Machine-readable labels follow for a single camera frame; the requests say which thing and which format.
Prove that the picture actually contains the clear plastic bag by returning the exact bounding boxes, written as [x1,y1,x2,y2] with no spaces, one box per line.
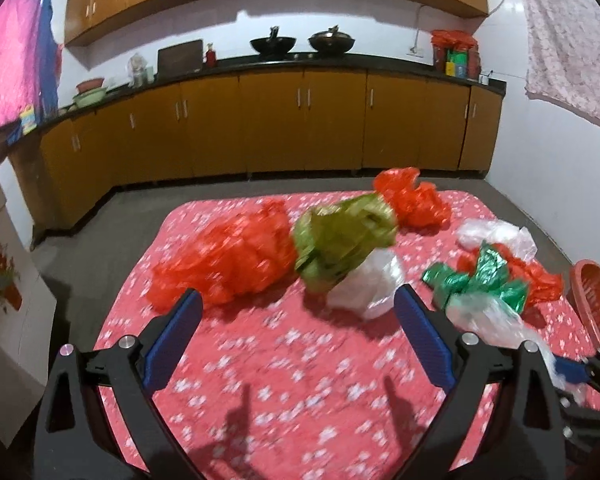
[326,248,405,321]

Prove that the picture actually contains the clear jar on counter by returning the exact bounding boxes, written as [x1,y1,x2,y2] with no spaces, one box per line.
[128,53,155,88]

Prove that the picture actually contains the red bottle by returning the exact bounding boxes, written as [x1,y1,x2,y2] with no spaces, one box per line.
[204,44,218,68]

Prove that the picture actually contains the pink blue hanging cloth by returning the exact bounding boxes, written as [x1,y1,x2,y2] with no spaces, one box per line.
[0,0,62,141]

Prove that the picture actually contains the flower decorated white panel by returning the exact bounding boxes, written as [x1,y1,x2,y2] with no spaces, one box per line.
[0,185,56,446]

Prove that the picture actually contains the black kitchen countertop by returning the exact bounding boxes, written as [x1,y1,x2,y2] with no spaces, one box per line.
[0,54,481,171]

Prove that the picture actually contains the white plastic bag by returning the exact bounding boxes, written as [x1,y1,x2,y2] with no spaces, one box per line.
[455,219,538,262]

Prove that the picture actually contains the wooden lower kitchen cabinets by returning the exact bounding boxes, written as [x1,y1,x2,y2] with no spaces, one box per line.
[8,68,504,233]

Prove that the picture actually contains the black lidded wok right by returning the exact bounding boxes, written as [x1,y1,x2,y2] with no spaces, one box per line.
[309,25,355,56]

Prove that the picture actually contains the olive green plastic bag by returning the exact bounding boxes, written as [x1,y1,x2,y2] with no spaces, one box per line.
[292,193,399,294]

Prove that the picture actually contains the black wok left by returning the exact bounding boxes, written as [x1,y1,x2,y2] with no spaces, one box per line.
[250,26,297,58]

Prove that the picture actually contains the stacked basins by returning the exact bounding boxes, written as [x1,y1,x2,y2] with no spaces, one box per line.
[72,78,107,108]

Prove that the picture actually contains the pink floral hanging cloth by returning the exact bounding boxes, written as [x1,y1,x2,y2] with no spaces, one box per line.
[524,0,600,126]

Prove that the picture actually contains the red bag covered containers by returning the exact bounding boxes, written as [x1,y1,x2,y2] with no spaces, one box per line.
[430,29,481,80]

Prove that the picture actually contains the clear bubble wrap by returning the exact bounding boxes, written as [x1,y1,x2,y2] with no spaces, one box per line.
[444,292,586,406]

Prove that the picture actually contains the wall power outlet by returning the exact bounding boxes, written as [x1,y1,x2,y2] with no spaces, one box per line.
[408,47,424,58]

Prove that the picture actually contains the green shiny plastic bag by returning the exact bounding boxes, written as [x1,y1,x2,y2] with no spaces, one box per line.
[422,243,529,314]

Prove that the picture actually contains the red plastic basket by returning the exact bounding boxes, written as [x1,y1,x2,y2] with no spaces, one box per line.
[568,260,600,349]

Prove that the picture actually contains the dark cutting board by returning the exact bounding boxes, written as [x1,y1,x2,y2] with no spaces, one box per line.
[157,39,204,79]

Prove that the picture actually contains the large red plastic bag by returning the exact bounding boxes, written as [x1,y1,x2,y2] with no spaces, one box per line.
[146,198,297,313]

